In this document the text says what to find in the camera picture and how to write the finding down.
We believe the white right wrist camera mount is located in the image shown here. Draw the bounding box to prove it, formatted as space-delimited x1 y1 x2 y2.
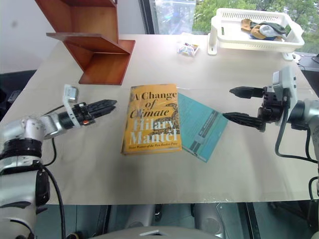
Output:
271 65 299 125

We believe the yellow hardcover book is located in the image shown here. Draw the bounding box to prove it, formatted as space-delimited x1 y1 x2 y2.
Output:
120 83 183 156

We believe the pile of mixed socks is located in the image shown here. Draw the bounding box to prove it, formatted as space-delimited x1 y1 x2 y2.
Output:
250 21 291 41

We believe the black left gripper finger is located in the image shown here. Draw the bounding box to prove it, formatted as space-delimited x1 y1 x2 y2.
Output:
87 99 118 112
90 105 116 120

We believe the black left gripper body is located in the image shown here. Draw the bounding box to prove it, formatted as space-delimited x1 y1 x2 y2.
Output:
73 102 97 127

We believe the small clear bag of items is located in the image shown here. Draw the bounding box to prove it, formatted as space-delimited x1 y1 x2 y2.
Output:
176 40 200 58

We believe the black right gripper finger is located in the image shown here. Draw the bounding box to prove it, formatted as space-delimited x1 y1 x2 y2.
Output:
222 112 267 132
229 86 265 99

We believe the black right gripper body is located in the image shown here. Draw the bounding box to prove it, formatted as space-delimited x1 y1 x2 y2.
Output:
257 85 290 125

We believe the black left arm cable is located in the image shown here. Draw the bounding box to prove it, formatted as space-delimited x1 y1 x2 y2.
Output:
39 105 67 239

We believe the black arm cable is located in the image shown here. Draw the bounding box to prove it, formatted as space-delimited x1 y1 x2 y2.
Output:
274 107 319 164
39 105 67 239

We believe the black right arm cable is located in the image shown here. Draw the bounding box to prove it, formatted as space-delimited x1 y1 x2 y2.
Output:
274 107 319 164

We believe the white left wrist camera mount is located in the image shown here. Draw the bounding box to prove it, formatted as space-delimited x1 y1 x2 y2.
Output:
62 84 83 128

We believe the white plastic basket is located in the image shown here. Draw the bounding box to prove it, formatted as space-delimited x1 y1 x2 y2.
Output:
207 7 306 61

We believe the black desk with cables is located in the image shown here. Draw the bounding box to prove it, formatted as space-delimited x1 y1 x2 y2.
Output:
291 51 319 100

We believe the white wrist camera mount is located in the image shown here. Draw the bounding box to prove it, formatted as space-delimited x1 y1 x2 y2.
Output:
62 84 83 128
271 65 299 125

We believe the brown wooden bookshelf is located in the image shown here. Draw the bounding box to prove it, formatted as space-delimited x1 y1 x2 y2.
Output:
34 0 136 86

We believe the brown sock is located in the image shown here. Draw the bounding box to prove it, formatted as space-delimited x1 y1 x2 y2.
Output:
240 18 254 32

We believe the teal paperback book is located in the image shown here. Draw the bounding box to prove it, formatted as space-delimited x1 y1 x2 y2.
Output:
177 92 229 164

